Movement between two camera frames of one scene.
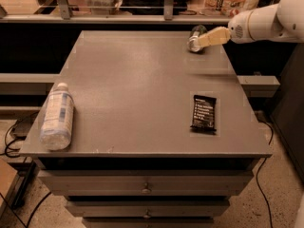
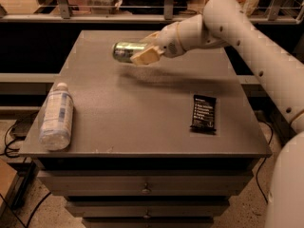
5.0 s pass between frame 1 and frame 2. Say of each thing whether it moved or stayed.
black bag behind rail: stayed
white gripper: moved
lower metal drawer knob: stayed
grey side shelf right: stayed
